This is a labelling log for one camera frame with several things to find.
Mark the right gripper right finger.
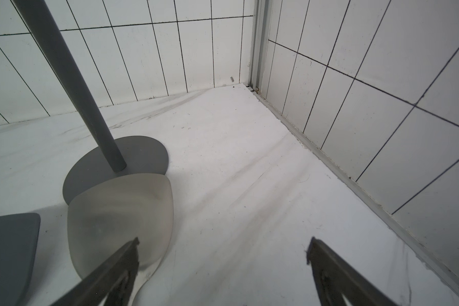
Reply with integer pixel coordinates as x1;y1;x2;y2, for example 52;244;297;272
306;237;395;305

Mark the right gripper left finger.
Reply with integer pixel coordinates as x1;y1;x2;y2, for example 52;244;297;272
54;238;140;305

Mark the dark grey spatula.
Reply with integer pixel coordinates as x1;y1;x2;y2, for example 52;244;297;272
0;213;41;305

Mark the dark grey utensil rack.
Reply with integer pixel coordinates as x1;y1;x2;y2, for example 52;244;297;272
14;1;169;204

